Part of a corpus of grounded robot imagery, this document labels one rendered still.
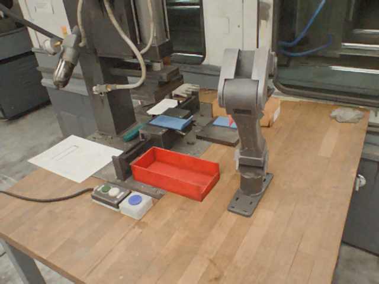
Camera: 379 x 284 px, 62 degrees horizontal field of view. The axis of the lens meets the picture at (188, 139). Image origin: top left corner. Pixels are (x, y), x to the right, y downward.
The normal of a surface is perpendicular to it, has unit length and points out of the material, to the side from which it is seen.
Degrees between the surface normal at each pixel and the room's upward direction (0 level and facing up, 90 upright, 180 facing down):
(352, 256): 0
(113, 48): 90
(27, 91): 90
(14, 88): 90
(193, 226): 0
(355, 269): 0
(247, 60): 73
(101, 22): 90
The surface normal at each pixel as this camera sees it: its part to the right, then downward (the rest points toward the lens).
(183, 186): -0.51, 0.47
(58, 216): -0.09, -0.86
